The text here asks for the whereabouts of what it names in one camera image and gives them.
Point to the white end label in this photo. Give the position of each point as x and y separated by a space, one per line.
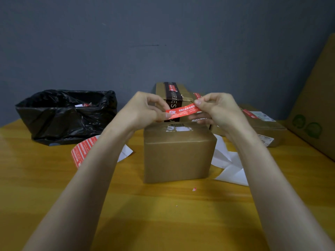
265 140

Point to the large green printed carton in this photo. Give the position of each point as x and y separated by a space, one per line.
316 101

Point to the person's left forearm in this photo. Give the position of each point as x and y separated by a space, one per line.
76 198

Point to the long brown cardboard box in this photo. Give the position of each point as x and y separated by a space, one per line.
272 128

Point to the white backing paper strip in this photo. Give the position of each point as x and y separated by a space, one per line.
230 172

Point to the person's left hand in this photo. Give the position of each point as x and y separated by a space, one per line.
136 112

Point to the red sticker label strip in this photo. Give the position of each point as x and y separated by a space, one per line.
79 151

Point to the box with black tape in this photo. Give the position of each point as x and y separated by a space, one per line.
160 90

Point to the black plastic trash bag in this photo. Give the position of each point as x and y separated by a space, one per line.
60 122

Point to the person's right forearm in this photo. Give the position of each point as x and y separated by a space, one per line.
285 198

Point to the person's right hand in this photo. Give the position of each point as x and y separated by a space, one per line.
225 112

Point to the white barcode label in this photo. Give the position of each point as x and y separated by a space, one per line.
263 116

